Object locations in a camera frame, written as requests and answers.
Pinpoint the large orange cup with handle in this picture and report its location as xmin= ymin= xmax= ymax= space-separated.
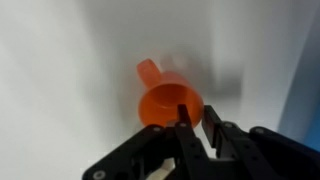
xmin=136 ymin=59 xmax=204 ymax=127

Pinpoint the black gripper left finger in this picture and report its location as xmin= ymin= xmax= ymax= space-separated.
xmin=82 ymin=105 xmax=214 ymax=180

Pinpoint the light blue toy sink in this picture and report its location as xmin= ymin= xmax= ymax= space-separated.
xmin=279 ymin=10 xmax=320 ymax=151

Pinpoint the cream plastic bottle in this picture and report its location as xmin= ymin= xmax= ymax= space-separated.
xmin=147 ymin=158 xmax=175 ymax=180

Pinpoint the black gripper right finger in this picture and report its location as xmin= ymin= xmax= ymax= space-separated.
xmin=202 ymin=105 xmax=320 ymax=180

